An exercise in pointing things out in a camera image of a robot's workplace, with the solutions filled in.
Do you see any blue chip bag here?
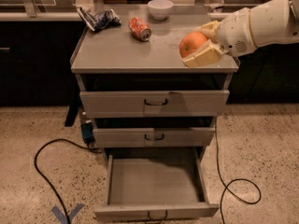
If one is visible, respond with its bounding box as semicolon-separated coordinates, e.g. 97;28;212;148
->
77;7;121;32

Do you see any black cable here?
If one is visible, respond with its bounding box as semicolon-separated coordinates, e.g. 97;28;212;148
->
33;138;103;224
214;121;262;224

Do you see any middle grey drawer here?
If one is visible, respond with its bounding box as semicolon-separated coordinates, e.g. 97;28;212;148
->
93;127;215;147

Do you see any black cable right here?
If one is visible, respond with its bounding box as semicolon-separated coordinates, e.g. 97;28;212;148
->
214;121;262;224

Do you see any bottom grey drawer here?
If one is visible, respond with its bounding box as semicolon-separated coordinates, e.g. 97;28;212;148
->
94;149;219;222

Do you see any grey counter rail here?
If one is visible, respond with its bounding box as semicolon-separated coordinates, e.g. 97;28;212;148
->
0;11;232;22

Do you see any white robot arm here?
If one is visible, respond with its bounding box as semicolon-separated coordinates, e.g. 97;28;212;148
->
181;0;299;67

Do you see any white bowl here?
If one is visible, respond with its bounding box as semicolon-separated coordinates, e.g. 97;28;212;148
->
148;0;174;20

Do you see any blue power adapter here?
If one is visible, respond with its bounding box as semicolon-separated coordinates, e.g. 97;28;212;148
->
80;122;95;144

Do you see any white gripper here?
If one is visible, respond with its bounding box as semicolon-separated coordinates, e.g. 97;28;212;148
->
181;7;257;68

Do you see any grey drawer cabinet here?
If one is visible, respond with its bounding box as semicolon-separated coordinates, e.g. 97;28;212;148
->
69;4;241;161

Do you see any orange fruit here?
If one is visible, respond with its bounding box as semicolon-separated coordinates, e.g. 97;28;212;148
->
179;32;207;58

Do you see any black cable left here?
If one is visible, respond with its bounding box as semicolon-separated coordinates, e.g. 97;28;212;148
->
33;138;103;224

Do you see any top grey drawer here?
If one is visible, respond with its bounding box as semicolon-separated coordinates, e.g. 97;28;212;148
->
80;90;229;118

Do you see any grey drawer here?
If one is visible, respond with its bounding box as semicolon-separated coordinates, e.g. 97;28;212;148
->
94;149;219;222
93;127;215;147
80;90;229;118

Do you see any blue tape floor mark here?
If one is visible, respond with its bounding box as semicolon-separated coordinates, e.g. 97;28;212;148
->
51;203;84;224

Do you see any orange soda can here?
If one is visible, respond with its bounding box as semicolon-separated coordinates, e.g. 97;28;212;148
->
129;17;151;42

